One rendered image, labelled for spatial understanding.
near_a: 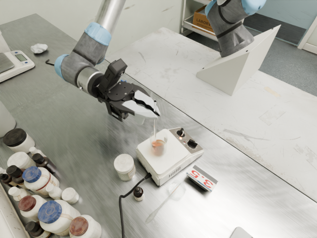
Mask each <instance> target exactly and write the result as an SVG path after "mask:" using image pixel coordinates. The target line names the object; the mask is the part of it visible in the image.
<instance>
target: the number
mask: <svg viewBox="0 0 317 238"><path fill-rule="evenodd" d="M188 173H189V174H190V175H192V176H193V177H194V178H196V179H197V180H198V181H200V182H201V183H202V184H204V185H205V186H207V187H208V188H209V189H211V190H212V189H213V187H214V185H215V184H213V183H212V182H210V181H209V180H208V179H206V178H205V177H203V176H202V175H201V174H199V173H198V172H197V171H195V170H194V169H191V170H190V171H189V172H188Z"/></svg>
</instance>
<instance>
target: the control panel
mask: <svg viewBox="0 0 317 238"><path fill-rule="evenodd" d="M178 130H181V127H179V128H174V129H170V130H169V131H170V132H171V133H172V134H173V135H174V136H175V137H176V138H177V140H178V141H179V142H180V143H181V144H182V145H183V146H184V147H185V148H186V149H187V150H188V151H189V152H190V153H191V154H193V153H196V152H198V151H201V150H203V148H202V147H201V146H200V145H199V144H198V145H197V146H196V148H195V149H193V148H191V147H189V146H188V144H187V143H188V141H189V140H190V139H191V140H193V141H195V140H194V139H193V138H191V137H190V136H189V135H188V134H187V133H186V132H185V131H184V134H185V137H181V138H182V139H180V136H179V135H178V134H177V133H176V132H177V131H178ZM184 141H185V142H186V143H184Z"/></svg>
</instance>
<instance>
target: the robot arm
mask: <svg viewBox="0 0 317 238"><path fill-rule="evenodd" d="M125 1H126V0H102V2H101V5H100V8H99V10H98V13H97V15H96V18H95V20H94V22H91V23H90V24H89V25H88V27H87V28H86V29H85V30H84V33H83V34H82V36H81V38H80V39H79V41H78V42H77V44H76V46H75V47H74V49H73V50H72V51H71V53H70V54H63V55H61V56H60V57H58V58H57V59H56V61H55V64H54V69H55V71H56V73H57V74H58V75H59V76H60V77H61V78H63V79H64V80H65V81H66V82H68V83H70V84H72V85H74V86H75V87H77V88H79V90H80V91H81V90H82V91H84V92H85V93H87V94H89V95H91V96H93V97H94V98H97V99H98V101H99V102H100V103H103V102H105V104H106V107H107V110H108V113H109V115H111V116H113V117H114V118H116V119H117V120H119V121H121V122H123V120H122V119H126V118H127V117H128V116H129V114H131V115H132V116H133V117H134V119H135V121H136V122H137V123H138V124H140V125H142V124H143V123H144V120H145V119H158V116H160V111H159V109H158V107H157V106H156V114H155V113H154V101H153V100H152V99H151V97H150V95H149V94H148V93H147V92H146V91H145V90H144V89H143V88H142V87H140V86H138V85H135V84H133V83H127V82H126V81H119V82H118V80H119V79H120V77H121V76H122V75H123V74H124V72H125V70H126V68H127V67H128V66H127V65H126V64H125V62H124V61H123V60H122V59H121V58H120V59H118V60H115V61H113V62H111V63H110V64H109V66H108V68H107V70H106V72H105V73H103V72H101V71H99V70H97V69H95V68H94V67H95V65H98V64H100V63H102V62H103V61H104V59H105V54H106V52H107V49H108V46H109V43H110V41H111V38H112V35H113V33H114V30H115V28H116V25H117V22H118V20H119V17H120V15H121V12H122V9H123V7H124V4H125ZM265 2H266V0H212V1H211V2H210V3H209V4H208V5H207V6H206V8H205V14H206V16H207V19H208V20H209V23H210V25H211V27H212V29H213V31H214V33H215V35H216V37H217V40H218V45H219V53H220V55H221V57H222V58H223V57H227V56H229V55H231V54H234V53H236V52H238V51H239V50H241V49H243V48H245V47H246V46H248V45H249V44H251V43H252V42H253V41H254V37H253V35H252V34H251V33H250V32H249V31H248V30H247V29H246V28H245V27H244V26H243V24H242V21H241V20H242V19H244V18H246V17H248V16H250V15H253V14H254V13H256V12H257V11H258V10H260V9H261V8H262V7H263V6H264V4H265ZM117 82H118V83H117ZM138 104H139V105H141V106H139V105H138ZM112 113H114V114H116V115H117V116H118V118H117V117H116V116H114V115H113V114H112Z"/></svg>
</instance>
